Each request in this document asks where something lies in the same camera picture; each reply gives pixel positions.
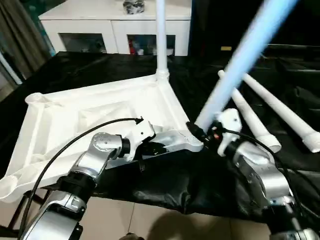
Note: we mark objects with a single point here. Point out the white plastic table top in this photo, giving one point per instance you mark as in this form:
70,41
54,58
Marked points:
90,110

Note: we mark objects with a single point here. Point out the white plastic table leg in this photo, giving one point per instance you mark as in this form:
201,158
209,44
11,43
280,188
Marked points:
245,55
161,35
285,112
250,117

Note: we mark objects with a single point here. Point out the small tan box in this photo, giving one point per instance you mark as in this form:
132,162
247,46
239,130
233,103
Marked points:
226,48

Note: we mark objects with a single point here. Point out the dark robot left foot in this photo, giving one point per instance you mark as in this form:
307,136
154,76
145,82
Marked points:
131,236

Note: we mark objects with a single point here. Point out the small red bottle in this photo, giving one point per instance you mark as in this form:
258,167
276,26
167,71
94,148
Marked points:
132,48

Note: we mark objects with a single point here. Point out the black work mat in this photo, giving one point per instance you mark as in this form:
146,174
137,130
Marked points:
80,65

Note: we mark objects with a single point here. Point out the small grey bundle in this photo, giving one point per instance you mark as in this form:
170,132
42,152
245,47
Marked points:
134,6

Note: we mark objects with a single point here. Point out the white glass-door cabinet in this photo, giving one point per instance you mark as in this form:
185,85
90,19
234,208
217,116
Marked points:
95,20

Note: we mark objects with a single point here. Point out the grey window curtain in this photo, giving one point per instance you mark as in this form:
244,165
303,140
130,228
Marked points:
22,35

